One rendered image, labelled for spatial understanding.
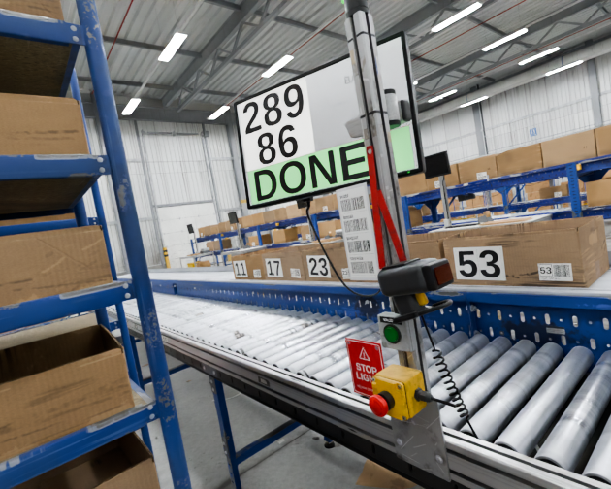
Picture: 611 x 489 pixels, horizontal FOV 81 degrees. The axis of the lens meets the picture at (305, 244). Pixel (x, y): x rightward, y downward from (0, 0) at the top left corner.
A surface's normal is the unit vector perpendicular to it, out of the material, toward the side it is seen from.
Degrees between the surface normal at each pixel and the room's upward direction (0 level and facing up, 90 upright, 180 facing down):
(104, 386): 91
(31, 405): 91
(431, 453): 90
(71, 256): 90
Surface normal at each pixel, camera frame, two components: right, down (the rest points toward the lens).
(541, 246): -0.75, 0.18
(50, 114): 0.63, -0.06
